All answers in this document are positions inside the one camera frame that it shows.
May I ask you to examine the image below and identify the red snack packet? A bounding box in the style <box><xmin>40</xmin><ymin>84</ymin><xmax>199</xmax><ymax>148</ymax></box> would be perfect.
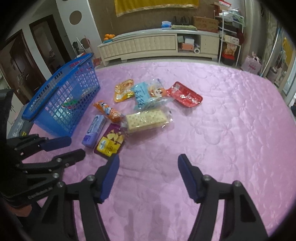
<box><xmin>166</xmin><ymin>81</ymin><xmax>203</xmax><ymax>109</ymax></box>

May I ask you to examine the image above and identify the plain cracker packet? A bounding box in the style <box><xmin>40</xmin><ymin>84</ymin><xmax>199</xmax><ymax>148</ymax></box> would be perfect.
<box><xmin>120</xmin><ymin>109</ymin><xmax>173</xmax><ymax>133</ymax></box>

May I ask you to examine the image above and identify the small light blue cartoon packet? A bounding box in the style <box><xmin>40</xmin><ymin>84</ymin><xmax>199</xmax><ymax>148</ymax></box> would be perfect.
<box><xmin>132</xmin><ymin>78</ymin><xmax>170</xmax><ymax>112</ymax></box>

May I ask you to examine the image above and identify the black router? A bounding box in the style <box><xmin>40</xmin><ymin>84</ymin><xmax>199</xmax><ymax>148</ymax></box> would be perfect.
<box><xmin>173</xmin><ymin>16</ymin><xmax>190</xmax><ymax>25</ymax></box>

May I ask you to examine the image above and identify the white metal rack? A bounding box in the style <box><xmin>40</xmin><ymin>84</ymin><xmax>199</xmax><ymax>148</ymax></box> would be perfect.
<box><xmin>214</xmin><ymin>2</ymin><xmax>245</xmax><ymax>67</ymax></box>

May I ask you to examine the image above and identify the pink gift bag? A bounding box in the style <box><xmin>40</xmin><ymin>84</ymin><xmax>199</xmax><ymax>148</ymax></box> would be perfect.
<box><xmin>240</xmin><ymin>54</ymin><xmax>263</xmax><ymax>75</ymax></box>

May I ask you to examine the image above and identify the round brown wall disc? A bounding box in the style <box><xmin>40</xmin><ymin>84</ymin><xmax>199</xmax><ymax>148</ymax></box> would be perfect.
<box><xmin>70</xmin><ymin>10</ymin><xmax>82</xmax><ymax>25</ymax></box>

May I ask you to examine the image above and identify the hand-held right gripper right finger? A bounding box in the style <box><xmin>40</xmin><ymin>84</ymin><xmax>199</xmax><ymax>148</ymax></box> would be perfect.
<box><xmin>178</xmin><ymin>153</ymin><xmax>270</xmax><ymax>241</ymax></box>

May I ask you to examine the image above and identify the pink quilted cover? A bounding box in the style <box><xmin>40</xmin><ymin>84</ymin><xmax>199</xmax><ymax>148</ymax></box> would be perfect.
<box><xmin>21</xmin><ymin>61</ymin><xmax>296</xmax><ymax>241</ymax></box>

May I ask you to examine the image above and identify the yellow hanging cloth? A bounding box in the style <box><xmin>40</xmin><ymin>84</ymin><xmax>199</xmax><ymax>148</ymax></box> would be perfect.
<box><xmin>114</xmin><ymin>0</ymin><xmax>199</xmax><ymax>17</ymax></box>

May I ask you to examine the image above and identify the orange yellow snack packet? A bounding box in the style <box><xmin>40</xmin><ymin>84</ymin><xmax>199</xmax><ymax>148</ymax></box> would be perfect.
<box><xmin>114</xmin><ymin>79</ymin><xmax>135</xmax><ymax>103</ymax></box>

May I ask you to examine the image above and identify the long orange biscuit packet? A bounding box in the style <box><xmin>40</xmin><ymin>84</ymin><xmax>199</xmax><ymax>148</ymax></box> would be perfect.
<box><xmin>93</xmin><ymin>100</ymin><xmax>125</xmax><ymax>124</ymax></box>

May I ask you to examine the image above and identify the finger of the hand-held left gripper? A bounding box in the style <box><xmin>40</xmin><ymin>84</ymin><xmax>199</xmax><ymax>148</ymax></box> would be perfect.
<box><xmin>7</xmin><ymin>134</ymin><xmax>72</xmax><ymax>158</ymax></box>
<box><xmin>16</xmin><ymin>149</ymin><xmax>86</xmax><ymax>183</ymax></box>

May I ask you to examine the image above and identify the blue plastic basket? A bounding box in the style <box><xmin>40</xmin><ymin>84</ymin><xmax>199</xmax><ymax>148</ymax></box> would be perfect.
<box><xmin>21</xmin><ymin>53</ymin><xmax>101</xmax><ymax>137</ymax></box>

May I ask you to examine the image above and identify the purple yellow chip packet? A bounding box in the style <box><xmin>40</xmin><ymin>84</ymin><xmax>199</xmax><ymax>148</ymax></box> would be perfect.
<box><xmin>94</xmin><ymin>123</ymin><xmax>126</xmax><ymax>159</ymax></box>

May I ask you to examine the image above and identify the brown cardboard box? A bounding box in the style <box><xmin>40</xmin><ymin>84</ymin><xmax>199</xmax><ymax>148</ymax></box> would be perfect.
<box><xmin>193</xmin><ymin>16</ymin><xmax>219</xmax><ymax>33</ymax></box>

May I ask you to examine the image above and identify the cream tv cabinet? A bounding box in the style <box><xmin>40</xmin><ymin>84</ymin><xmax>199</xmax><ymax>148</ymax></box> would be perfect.
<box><xmin>97</xmin><ymin>28</ymin><xmax>220</xmax><ymax>67</ymax></box>

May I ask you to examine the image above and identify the dark wooden door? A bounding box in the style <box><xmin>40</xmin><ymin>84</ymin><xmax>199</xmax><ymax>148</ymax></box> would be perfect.
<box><xmin>0</xmin><ymin>30</ymin><xmax>37</xmax><ymax>105</ymax></box>

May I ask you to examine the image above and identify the purple stick candy packet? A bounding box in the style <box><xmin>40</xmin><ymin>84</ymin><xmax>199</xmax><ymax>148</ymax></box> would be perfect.
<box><xmin>82</xmin><ymin>115</ymin><xmax>107</xmax><ymax>149</ymax></box>

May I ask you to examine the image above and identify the green folded mat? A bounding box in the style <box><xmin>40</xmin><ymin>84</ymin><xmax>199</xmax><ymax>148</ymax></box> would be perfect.
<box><xmin>171</xmin><ymin>24</ymin><xmax>198</xmax><ymax>31</ymax></box>

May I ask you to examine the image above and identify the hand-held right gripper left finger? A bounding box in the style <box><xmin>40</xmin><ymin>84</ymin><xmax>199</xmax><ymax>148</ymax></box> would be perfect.
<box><xmin>35</xmin><ymin>154</ymin><xmax>120</xmax><ymax>241</ymax></box>

